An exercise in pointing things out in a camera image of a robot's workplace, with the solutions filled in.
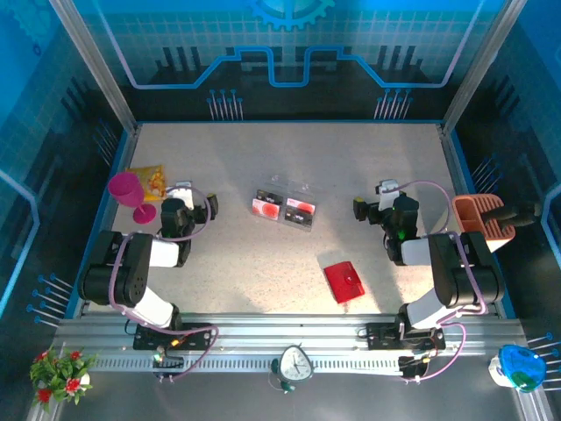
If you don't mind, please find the red card holder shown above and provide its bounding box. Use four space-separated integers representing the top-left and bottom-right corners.
323 260 366 304

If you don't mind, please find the orange and white utensil holder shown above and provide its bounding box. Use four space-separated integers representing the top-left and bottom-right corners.
451 194 517 254

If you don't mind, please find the clear acrylic card stand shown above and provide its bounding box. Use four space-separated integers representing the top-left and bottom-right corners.
250 174 323 233

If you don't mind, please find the black object in holder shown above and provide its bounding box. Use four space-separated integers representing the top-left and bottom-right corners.
481 202 543 229

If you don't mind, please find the yellow snack packet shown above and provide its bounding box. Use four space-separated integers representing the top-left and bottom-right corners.
125 164 170 203

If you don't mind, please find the pink plastic goblet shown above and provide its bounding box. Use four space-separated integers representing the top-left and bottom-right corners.
108 171 158 225

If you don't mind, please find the white alarm clock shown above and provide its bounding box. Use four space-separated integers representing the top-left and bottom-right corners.
270 344 316 393

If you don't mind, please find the potted plant with red flowers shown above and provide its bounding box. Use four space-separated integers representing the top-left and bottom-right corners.
29 346 98 413

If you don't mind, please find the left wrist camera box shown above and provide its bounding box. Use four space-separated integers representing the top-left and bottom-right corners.
175 181 195 211

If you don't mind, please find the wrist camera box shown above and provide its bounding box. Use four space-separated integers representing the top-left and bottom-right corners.
175 181 195 211
374 178 399 211

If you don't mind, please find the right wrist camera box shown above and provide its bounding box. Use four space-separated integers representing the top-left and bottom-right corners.
374 178 399 211

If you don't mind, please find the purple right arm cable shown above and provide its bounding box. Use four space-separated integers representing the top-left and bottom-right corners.
383 180 488 383

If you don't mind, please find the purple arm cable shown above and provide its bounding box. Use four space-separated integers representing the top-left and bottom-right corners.
383 180 488 383
109 186 220 382

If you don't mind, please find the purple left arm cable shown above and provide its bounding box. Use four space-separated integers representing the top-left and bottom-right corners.
109 186 220 382

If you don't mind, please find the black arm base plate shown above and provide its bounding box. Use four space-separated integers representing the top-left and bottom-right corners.
132 322 215 352
366 322 446 352

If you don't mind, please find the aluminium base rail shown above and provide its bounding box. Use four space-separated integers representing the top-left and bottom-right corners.
52 311 529 374

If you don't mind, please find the slotted cable duct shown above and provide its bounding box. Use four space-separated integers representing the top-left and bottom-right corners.
91 357 404 375

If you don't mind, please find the aluminium frame post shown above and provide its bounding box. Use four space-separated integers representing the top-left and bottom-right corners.
48 0 140 135
439 0 529 135

